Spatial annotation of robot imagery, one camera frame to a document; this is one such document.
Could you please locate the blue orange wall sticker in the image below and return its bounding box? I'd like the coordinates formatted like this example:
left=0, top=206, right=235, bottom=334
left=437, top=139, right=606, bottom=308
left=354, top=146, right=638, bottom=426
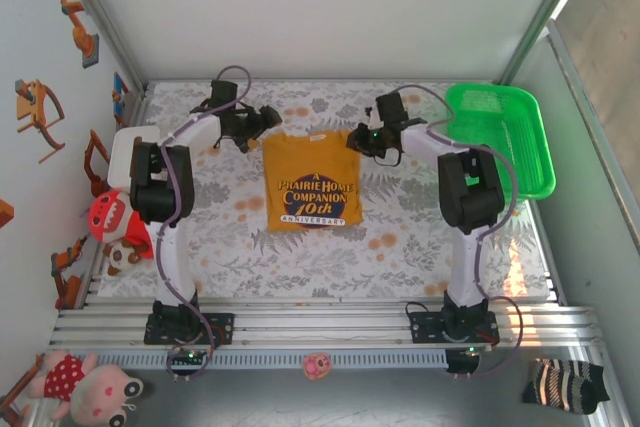
left=112, top=71, right=130, bottom=128

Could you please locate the white tissue box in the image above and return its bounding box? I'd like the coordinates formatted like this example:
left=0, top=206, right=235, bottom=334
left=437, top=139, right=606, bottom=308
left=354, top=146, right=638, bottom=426
left=107, top=125, right=161, bottom=188

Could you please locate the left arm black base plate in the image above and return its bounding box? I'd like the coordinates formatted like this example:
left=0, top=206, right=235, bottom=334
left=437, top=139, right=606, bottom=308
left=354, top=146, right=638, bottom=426
left=144, top=312, right=235, bottom=346

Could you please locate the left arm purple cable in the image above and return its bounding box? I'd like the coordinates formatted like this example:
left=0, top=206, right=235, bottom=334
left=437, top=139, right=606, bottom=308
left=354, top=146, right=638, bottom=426
left=154, top=65, right=251, bottom=382

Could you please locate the black white striped sock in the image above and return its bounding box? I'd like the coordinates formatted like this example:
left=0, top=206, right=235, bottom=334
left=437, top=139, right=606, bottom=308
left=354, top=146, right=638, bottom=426
left=522, top=357, right=611, bottom=416

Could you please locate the pink frog plush toy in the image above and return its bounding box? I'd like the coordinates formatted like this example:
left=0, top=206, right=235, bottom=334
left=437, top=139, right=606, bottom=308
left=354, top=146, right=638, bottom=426
left=27, top=350, right=146, bottom=427

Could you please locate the yellow t-shirt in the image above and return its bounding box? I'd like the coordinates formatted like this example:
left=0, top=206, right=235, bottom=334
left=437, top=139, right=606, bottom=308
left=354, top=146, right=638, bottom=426
left=262, top=130, right=364, bottom=233

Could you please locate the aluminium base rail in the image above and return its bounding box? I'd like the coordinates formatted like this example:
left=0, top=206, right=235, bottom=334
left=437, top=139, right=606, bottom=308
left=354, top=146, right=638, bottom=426
left=49, top=296, right=601, bottom=348

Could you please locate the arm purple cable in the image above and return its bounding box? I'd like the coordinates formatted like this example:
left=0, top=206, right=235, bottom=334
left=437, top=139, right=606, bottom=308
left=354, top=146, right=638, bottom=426
left=394, top=84, right=524, bottom=379
left=154, top=65, right=251, bottom=382

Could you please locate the small circuit board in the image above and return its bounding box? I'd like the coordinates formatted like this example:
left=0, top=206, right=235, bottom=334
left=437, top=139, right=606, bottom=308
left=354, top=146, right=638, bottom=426
left=169, top=349, right=209, bottom=366
left=447, top=345, right=485, bottom=374

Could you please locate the grey slotted cable duct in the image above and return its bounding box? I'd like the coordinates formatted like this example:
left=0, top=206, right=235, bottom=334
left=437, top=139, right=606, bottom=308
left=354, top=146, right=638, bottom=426
left=89, top=349, right=449, bottom=369

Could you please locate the floral table mat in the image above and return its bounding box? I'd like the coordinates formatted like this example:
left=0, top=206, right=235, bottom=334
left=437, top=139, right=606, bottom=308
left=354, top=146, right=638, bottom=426
left=97, top=79, right=559, bottom=301

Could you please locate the green plastic basket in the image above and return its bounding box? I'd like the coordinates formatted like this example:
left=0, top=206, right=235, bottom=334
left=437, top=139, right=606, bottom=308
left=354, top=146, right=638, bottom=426
left=444, top=84, right=557, bottom=202

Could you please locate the aluminium frame post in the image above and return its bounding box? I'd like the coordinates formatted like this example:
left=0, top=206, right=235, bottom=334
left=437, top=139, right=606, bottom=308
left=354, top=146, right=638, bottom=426
left=57, top=0, right=149, bottom=93
left=499, top=0, right=599, bottom=87

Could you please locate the red shark plush toy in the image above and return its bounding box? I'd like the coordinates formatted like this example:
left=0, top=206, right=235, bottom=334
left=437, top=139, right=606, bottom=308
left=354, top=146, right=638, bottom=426
left=88, top=190, right=154, bottom=261

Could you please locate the small pink round toy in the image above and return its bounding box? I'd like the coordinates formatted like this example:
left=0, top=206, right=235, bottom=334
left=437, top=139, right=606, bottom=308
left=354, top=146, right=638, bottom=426
left=302, top=352, right=333, bottom=381

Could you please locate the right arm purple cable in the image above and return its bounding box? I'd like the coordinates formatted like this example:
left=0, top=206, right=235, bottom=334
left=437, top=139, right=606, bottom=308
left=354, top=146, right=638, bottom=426
left=394, top=84, right=524, bottom=379

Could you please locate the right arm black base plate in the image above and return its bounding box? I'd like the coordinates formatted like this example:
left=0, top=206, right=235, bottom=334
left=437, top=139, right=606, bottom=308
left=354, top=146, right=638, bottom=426
left=409, top=311, right=499, bottom=346

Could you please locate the orange grey gripper wall sticker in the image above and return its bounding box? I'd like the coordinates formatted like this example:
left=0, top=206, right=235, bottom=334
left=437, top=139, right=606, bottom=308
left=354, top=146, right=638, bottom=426
left=14, top=79, right=67, bottom=164

